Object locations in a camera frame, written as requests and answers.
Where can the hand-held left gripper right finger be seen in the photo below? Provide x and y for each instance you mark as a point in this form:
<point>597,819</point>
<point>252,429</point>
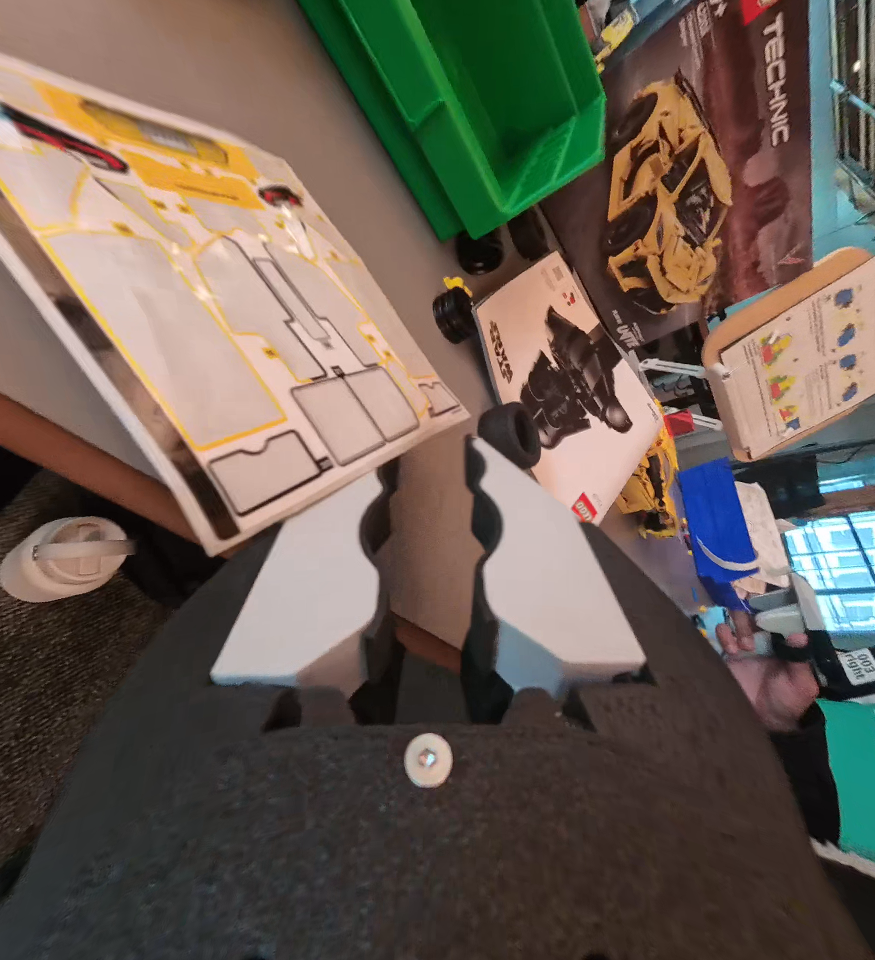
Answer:
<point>557,592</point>

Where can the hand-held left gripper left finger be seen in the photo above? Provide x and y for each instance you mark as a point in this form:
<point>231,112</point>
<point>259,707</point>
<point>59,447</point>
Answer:
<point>310,592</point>

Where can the yellow sticker sheet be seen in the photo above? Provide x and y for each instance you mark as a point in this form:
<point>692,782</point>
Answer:
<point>145,300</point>

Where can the person's right forearm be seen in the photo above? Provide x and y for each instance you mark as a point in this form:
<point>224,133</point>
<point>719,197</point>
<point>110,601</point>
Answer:
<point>812,780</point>

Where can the grey desk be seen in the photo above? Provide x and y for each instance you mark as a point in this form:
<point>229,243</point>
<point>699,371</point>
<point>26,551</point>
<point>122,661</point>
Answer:
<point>407,300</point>

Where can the person's right hand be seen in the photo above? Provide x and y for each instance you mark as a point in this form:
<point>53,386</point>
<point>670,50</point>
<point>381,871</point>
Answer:
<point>775,690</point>

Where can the paned window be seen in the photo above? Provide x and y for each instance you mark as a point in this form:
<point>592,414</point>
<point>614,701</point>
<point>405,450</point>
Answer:
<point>850,562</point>

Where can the teal plastic bin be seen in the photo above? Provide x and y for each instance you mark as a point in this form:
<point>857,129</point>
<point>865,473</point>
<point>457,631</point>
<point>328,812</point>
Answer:
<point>865,795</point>

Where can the yellow brick car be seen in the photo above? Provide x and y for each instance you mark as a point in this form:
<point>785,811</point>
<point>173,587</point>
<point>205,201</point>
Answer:
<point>651,487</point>

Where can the white patterned paper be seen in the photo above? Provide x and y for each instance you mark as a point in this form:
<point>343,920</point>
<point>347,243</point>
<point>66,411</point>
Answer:
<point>764,525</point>

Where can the black rubber tire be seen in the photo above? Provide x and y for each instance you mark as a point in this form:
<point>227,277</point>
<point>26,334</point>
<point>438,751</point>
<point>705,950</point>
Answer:
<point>482,251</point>
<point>509,435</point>

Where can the blue plastic bin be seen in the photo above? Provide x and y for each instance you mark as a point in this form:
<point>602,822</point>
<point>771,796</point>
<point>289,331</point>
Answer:
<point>715,525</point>

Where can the white booklet with black helmet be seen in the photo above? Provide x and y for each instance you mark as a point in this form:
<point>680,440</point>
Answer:
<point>557,420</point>

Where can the white water bottle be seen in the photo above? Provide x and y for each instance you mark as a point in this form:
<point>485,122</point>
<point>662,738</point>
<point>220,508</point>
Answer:
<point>55,562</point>

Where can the black wheel with yellow hub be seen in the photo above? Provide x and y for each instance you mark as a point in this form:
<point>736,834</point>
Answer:
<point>452,311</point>

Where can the printed instruction sheet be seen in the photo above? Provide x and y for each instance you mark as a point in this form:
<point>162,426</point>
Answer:
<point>812,352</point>

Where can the brick car set box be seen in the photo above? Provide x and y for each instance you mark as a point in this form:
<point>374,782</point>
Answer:
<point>707,150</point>

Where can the green plastic bin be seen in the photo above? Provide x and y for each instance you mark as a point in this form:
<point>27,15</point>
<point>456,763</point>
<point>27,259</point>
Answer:
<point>512,90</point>
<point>362,75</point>

